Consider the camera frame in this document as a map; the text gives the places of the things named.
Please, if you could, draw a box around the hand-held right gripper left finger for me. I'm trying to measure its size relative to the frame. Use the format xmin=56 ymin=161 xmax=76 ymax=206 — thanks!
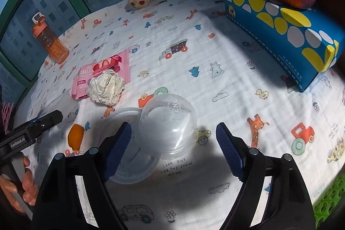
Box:
xmin=32 ymin=122 xmax=132 ymax=230

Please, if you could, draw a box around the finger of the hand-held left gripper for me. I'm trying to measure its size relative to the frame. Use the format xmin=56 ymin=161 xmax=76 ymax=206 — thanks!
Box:
xmin=14 ymin=110 xmax=64 ymax=131

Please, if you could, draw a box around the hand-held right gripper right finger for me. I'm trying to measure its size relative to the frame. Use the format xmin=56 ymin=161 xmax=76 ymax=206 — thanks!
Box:
xmin=216 ymin=122 xmax=316 ymax=230

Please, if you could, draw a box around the clear dome plastic cup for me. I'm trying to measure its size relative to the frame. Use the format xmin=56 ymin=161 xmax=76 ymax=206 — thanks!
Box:
xmin=135 ymin=94 xmax=199 ymax=161

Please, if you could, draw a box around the green plastic basket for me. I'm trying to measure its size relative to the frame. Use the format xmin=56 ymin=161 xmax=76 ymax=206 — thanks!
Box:
xmin=313 ymin=173 xmax=345 ymax=223

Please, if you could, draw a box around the person's left hand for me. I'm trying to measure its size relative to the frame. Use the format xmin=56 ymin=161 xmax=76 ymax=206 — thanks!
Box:
xmin=0 ymin=156 xmax=39 ymax=213

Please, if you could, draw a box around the pink patterned cloth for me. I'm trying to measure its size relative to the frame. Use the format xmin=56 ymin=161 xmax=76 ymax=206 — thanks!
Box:
xmin=0 ymin=102 xmax=14 ymax=128

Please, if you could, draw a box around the pink snack packet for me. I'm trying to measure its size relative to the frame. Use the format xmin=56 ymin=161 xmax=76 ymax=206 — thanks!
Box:
xmin=71 ymin=51 xmax=131 ymax=100

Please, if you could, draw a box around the crumpled paper ball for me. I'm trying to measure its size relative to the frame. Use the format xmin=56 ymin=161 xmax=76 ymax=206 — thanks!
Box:
xmin=86 ymin=70 xmax=126 ymax=107

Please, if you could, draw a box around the orange water bottle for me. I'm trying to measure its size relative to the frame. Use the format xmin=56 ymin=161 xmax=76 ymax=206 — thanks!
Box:
xmin=31 ymin=12 xmax=70 ymax=65

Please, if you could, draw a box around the printed blanket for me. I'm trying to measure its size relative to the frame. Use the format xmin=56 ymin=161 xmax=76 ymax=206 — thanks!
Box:
xmin=12 ymin=0 xmax=345 ymax=230

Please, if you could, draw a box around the blue tissue box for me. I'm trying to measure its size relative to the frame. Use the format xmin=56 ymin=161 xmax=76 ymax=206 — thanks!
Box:
xmin=219 ymin=0 xmax=345 ymax=93

